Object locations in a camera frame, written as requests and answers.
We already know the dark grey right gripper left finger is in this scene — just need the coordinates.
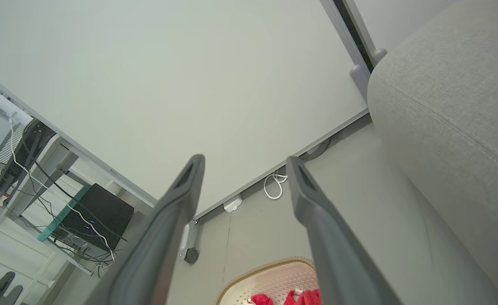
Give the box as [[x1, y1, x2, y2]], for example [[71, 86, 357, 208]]
[[84, 154, 206, 305]]

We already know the grey fabric sofa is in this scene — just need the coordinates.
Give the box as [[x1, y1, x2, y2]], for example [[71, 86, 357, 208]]
[[367, 0, 498, 305]]

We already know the black desk cable bundle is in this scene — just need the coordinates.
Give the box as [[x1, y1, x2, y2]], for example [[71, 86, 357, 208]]
[[20, 127, 127, 277]]

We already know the white desk frame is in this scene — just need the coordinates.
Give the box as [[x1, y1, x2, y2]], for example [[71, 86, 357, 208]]
[[0, 136, 118, 305]]

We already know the black monitor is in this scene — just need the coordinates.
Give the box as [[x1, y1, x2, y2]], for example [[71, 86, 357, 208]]
[[0, 119, 57, 197]]

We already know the teal computer holder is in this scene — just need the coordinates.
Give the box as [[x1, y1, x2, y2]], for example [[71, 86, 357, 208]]
[[37, 184, 92, 243]]

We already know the black computer tower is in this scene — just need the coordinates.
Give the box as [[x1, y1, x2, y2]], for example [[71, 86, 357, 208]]
[[53, 183, 134, 251]]

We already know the large white partition panel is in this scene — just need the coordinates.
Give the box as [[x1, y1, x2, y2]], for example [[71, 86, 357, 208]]
[[0, 0, 369, 221]]

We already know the white power strip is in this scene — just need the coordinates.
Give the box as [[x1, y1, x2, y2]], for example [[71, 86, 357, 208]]
[[224, 194, 243, 213]]

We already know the red and white shirt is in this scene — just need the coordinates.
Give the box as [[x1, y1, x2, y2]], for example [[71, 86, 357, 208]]
[[247, 289, 321, 305]]

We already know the coiled white cable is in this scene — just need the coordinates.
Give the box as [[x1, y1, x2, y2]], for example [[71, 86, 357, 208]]
[[263, 169, 288, 200]]

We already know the white perforated laundry basket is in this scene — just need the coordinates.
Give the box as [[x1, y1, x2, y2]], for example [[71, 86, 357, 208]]
[[215, 256, 319, 305]]

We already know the grey partition leg with caster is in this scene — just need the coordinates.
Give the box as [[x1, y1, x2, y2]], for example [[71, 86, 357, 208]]
[[178, 219, 199, 260]]

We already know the thin white desk cable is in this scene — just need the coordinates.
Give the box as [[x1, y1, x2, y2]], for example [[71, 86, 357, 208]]
[[8, 118, 116, 261]]

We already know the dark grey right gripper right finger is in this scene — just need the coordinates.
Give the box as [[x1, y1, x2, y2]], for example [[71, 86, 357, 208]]
[[286, 155, 403, 305]]

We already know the black cable under partition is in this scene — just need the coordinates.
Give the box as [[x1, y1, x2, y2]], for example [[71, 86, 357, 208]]
[[302, 138, 332, 161]]

